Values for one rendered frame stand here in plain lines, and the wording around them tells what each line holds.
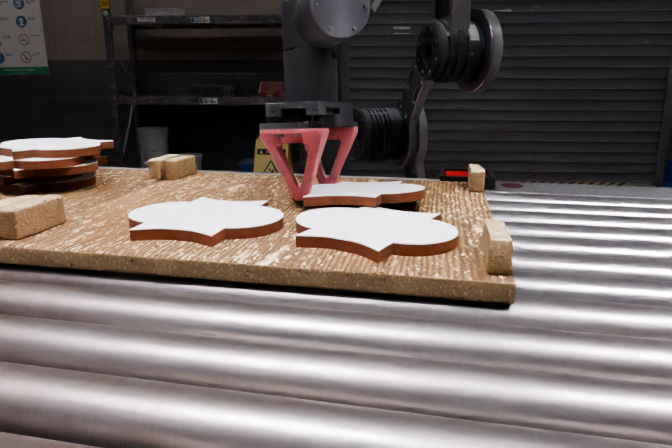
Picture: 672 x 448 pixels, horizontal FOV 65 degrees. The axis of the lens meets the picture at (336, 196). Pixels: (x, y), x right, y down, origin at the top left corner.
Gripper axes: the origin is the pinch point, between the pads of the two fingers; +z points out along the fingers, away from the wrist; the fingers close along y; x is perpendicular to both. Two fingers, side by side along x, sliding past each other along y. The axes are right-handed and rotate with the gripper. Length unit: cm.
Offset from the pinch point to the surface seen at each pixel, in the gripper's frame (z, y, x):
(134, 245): 2.4, -19.7, 8.1
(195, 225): 1.2, -16.3, 4.5
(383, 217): 1.5, -8.7, -9.8
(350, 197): 0.3, -5.1, -5.7
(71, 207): 0.9, -11.3, 22.9
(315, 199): 0.5, -5.5, -2.2
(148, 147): 8, 358, 307
